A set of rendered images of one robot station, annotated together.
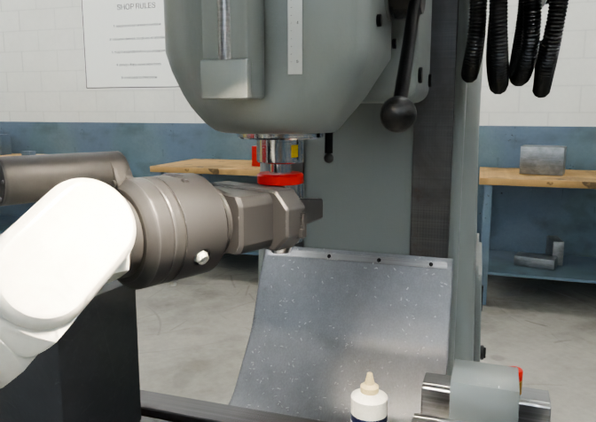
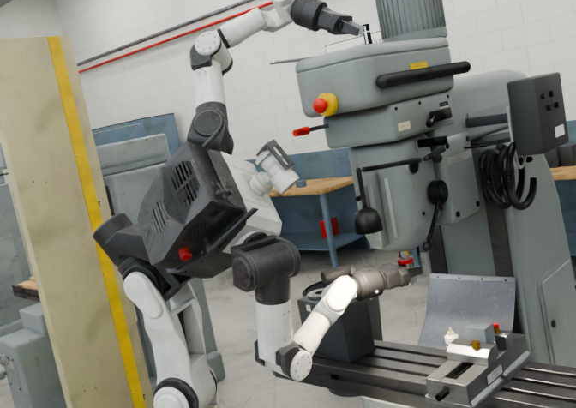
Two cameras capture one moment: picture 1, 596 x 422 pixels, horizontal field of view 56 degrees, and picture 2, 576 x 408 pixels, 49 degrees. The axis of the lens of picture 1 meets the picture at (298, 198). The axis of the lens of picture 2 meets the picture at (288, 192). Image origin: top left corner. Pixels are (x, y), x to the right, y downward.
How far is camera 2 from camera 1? 139 cm
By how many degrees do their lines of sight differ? 26
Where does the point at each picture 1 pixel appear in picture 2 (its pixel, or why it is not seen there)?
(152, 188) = (360, 274)
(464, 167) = (515, 232)
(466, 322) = (531, 308)
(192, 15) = not seen: hidden behind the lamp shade
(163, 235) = (364, 287)
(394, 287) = (489, 292)
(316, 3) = (398, 218)
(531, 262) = not seen: outside the picture
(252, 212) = (391, 276)
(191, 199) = (371, 276)
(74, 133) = (333, 159)
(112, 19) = not seen: hidden behind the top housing
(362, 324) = (475, 310)
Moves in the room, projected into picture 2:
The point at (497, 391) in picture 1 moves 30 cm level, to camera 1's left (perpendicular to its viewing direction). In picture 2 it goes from (477, 329) to (374, 331)
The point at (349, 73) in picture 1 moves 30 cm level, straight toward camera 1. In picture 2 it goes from (413, 234) to (372, 267)
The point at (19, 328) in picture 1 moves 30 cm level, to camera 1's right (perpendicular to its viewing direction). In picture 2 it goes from (333, 311) to (445, 308)
